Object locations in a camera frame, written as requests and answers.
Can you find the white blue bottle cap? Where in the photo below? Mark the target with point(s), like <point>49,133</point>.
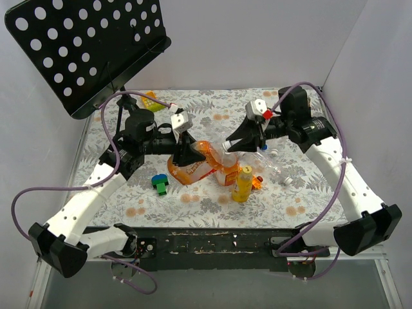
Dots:
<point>226,146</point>

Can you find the yellow juice bottle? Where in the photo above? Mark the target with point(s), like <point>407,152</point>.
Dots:
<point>243,185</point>

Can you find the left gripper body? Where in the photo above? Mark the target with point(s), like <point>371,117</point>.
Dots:
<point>181,149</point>

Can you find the clear bottle white cap lower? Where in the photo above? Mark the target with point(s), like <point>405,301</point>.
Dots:
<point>267,167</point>

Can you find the crushed orange label bottle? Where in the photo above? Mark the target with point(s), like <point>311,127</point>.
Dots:
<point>195,172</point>

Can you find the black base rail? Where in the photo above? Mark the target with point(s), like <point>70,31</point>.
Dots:
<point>209,249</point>

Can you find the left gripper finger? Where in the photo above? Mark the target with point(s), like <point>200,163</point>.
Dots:
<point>187,154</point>
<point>187,138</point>

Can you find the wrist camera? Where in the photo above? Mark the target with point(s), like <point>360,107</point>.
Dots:
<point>257,111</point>
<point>180,122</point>

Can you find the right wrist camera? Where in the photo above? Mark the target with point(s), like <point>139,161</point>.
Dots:
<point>257,111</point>

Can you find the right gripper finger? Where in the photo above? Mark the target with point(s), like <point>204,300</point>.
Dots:
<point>248,144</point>
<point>249,128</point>

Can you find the clear bottle white cap right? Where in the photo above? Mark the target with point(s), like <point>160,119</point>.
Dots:
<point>274,152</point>

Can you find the green blue toy block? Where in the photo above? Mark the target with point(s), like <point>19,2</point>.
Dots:
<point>159,183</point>

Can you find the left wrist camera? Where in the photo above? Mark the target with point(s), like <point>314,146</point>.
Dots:
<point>180,122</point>

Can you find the black perforated music stand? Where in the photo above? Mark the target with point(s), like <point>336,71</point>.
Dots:
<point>61,59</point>

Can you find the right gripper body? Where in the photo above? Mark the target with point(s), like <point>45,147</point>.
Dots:
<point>261,134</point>

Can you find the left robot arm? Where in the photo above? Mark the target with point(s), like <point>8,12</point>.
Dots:
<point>61,241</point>

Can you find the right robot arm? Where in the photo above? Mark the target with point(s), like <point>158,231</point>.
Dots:
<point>356,218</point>

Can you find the floral patterned table mat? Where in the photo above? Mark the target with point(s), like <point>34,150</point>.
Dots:
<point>206,203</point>

